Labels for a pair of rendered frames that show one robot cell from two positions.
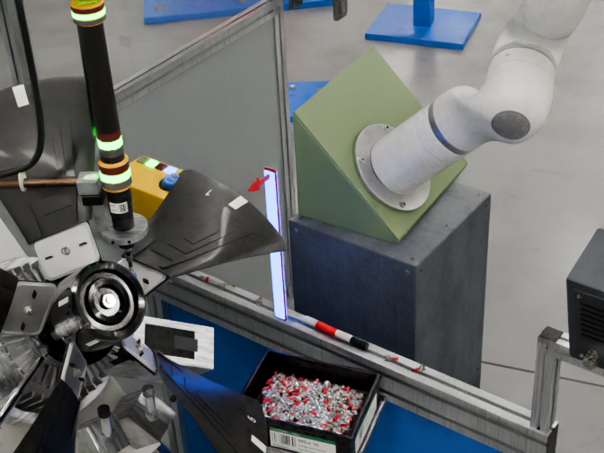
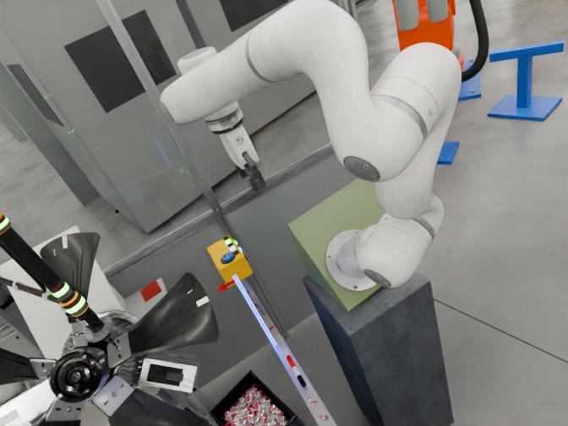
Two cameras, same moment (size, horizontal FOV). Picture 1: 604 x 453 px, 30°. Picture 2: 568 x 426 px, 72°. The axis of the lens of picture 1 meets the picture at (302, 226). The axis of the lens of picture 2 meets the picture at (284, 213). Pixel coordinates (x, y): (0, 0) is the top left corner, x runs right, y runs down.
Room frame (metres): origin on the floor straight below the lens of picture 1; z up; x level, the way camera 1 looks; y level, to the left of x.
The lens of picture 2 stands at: (1.13, -0.62, 1.89)
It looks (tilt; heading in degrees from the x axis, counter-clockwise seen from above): 34 degrees down; 39
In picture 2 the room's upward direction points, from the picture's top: 23 degrees counter-clockwise
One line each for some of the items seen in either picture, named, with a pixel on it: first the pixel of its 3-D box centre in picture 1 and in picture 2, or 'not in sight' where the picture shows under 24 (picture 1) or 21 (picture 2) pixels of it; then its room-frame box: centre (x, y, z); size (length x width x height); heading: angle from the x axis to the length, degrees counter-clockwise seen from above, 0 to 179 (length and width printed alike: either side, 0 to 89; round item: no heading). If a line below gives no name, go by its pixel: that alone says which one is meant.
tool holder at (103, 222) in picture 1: (113, 204); (86, 317); (1.38, 0.27, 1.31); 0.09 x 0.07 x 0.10; 87
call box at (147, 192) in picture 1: (158, 199); (230, 261); (1.84, 0.27, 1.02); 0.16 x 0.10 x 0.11; 52
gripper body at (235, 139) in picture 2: not in sight; (235, 141); (1.78, -0.05, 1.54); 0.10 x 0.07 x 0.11; 52
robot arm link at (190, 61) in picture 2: not in sight; (206, 84); (1.77, -0.05, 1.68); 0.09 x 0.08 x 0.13; 158
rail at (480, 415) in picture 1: (329, 350); (295, 372); (1.60, -0.04, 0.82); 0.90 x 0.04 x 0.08; 52
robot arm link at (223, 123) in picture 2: not in sight; (224, 117); (1.77, -0.05, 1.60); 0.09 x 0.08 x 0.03; 52
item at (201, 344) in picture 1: (155, 350); (172, 370); (1.43, 0.26, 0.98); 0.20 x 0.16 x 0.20; 52
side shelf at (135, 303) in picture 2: not in sight; (128, 318); (1.62, 0.77, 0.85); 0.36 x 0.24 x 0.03; 142
